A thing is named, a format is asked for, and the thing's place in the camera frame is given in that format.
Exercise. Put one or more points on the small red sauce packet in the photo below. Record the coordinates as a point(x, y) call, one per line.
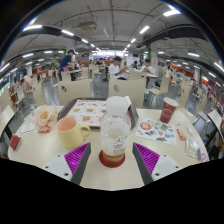
point(44, 129)

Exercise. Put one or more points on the white crumpled napkin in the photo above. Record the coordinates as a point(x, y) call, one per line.
point(128, 101)

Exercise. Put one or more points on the ceiling air conditioner unit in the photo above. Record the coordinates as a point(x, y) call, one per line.
point(87, 26)

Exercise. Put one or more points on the clear tea drink bottle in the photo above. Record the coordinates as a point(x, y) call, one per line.
point(115, 133)

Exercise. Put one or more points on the red paper cup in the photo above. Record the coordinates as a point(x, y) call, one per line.
point(168, 111)

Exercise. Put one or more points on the yellow mug with pink inside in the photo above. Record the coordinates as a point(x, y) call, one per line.
point(70, 135)

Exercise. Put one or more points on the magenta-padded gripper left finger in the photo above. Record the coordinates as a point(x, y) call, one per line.
point(58, 165)

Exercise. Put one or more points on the person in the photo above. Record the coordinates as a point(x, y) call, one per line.
point(65, 61)
point(115, 70)
point(147, 69)

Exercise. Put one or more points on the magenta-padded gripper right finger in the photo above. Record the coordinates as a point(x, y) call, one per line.
point(166, 165)

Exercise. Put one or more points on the group of beige chairs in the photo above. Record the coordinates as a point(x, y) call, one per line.
point(163, 86)

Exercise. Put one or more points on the white dining table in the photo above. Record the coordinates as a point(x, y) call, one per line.
point(215, 118)
point(5, 116)

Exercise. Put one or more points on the dark tray with menu liner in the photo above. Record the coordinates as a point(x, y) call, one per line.
point(85, 111)

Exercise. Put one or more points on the ceiling lights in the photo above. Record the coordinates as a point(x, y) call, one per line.
point(171, 12)

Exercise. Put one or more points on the small red wrapper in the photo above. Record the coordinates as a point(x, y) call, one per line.
point(181, 134)

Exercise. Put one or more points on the clear plastic packet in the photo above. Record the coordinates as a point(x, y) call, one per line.
point(193, 148)

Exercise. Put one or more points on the colourful printed flyer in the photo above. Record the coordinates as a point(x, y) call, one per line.
point(156, 131)

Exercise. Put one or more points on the red wallet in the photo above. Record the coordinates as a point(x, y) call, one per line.
point(15, 142)

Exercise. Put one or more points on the clear plastic bag with food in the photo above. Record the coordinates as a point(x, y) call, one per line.
point(45, 116)

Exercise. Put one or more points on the beige chair with round hole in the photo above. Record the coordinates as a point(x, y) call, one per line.
point(75, 91)
point(131, 89)

